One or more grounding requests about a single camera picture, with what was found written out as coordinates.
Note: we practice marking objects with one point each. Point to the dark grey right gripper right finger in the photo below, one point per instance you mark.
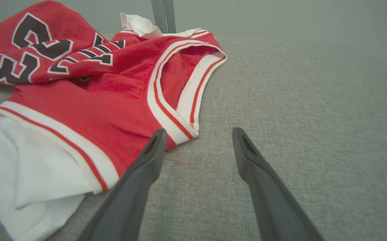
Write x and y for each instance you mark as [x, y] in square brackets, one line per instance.
[273, 201]

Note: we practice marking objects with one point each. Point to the grey fabric sofa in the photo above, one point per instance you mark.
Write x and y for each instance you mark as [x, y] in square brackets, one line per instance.
[297, 117]

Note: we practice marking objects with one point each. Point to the grey metal wall post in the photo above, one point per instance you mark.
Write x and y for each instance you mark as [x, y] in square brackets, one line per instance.
[163, 13]

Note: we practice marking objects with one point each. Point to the red white basketball jersey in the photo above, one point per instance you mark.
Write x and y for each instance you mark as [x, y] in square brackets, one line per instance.
[96, 100]

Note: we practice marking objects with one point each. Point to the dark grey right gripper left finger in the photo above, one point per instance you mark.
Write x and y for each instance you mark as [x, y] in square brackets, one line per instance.
[129, 201]

